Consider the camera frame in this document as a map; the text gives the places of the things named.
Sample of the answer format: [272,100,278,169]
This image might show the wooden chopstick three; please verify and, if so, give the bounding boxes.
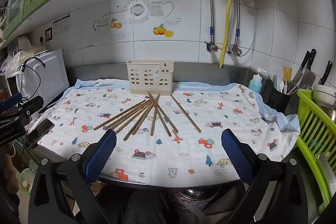
[115,102,151,135]

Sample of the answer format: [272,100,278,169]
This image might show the wooden chopstick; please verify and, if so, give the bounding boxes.
[170,94,202,133]

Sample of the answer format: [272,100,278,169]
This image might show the wooden chopstick two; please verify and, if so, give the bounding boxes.
[103,100,149,130]

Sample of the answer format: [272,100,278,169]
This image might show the wooden chopstick one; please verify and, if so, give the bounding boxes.
[93,100,146,130]

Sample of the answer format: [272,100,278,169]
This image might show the wooden chopstick six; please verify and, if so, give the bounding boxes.
[150,94,160,136]

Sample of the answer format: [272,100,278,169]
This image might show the wooden chopstick four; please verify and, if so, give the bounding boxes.
[123,96,159,141]

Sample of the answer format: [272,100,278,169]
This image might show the wooden chopstick five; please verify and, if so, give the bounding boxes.
[131,102,153,135]

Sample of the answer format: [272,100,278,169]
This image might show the black smartphone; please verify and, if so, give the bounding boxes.
[25,119,55,149]

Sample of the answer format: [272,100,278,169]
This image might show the white microwave oven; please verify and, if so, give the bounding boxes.
[1,50,70,106]

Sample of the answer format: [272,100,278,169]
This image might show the black utensil cup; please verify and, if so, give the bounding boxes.
[266,88,291,114]

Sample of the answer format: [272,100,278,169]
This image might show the cartoon print white cloth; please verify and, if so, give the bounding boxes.
[39,80,300,188]

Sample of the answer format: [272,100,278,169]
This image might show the teal soap pump bottle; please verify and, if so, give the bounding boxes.
[248,68,264,94]

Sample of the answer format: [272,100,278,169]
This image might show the green plastic dish rack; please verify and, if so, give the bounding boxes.
[296,89,335,213]

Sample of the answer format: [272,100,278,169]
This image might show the cleaver knife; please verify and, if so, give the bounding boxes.
[291,48,317,88]

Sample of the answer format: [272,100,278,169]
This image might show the white bowl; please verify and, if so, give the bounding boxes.
[313,84,336,109]

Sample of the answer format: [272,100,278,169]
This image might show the steel angle valve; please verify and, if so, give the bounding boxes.
[228,44,242,57]

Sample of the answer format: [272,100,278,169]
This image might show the beige plastic utensil holder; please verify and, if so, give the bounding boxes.
[126,59,174,96]

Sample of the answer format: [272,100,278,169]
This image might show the black handled knife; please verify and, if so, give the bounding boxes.
[318,60,333,85]

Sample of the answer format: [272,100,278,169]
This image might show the red handle water valve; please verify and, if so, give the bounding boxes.
[205,40,219,52]

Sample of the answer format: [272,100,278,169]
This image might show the right steel braided hose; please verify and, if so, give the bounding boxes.
[233,0,249,46]

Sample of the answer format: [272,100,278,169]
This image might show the yellow gas hose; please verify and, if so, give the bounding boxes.
[219,0,238,69]

